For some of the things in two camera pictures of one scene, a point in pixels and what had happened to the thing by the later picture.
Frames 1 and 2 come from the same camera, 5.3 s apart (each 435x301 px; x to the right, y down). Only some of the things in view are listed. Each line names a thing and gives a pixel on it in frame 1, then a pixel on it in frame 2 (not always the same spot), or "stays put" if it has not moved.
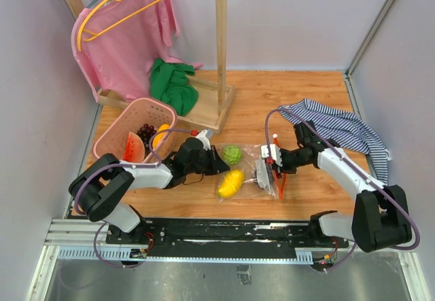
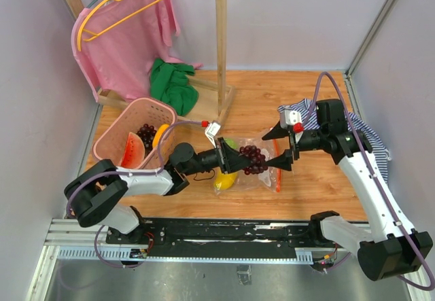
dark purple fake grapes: [262, 176] -> [257, 160]
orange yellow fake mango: [158, 136] stays put
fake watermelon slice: [134, 151] stays put
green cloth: [169, 83] stays put
